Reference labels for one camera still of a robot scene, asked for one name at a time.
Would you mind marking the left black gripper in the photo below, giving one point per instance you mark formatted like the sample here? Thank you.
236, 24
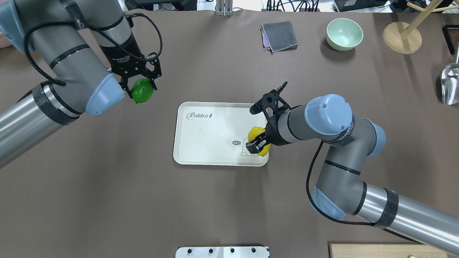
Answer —
122, 53

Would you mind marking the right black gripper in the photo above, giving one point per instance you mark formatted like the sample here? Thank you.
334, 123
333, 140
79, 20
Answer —
274, 136

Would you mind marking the green lime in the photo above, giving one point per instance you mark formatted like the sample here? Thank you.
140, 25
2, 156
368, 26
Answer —
142, 90

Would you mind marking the yellow lemon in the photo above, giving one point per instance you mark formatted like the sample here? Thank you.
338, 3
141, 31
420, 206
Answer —
257, 142

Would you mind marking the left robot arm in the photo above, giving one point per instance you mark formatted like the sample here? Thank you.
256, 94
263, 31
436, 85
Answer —
85, 50

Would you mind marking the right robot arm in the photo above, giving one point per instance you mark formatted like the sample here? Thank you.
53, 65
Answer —
339, 194

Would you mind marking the white rabbit tray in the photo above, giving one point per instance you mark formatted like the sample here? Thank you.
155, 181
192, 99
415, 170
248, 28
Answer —
215, 133

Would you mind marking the grey folded cloth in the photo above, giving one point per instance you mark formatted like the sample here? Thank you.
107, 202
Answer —
278, 37

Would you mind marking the mint green bowl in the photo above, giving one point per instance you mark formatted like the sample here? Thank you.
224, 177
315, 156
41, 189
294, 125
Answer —
343, 34

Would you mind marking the wooden cutting board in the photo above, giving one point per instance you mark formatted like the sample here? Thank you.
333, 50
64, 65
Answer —
337, 250

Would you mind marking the wooden mug tree stand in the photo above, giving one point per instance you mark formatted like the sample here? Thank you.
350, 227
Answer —
404, 38

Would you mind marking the metal scoop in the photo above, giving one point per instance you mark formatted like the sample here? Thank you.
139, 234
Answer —
450, 81

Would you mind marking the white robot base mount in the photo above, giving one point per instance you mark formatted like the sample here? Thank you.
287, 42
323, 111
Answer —
223, 252

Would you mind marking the aluminium frame post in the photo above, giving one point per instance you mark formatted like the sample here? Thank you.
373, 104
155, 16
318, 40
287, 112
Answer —
224, 8

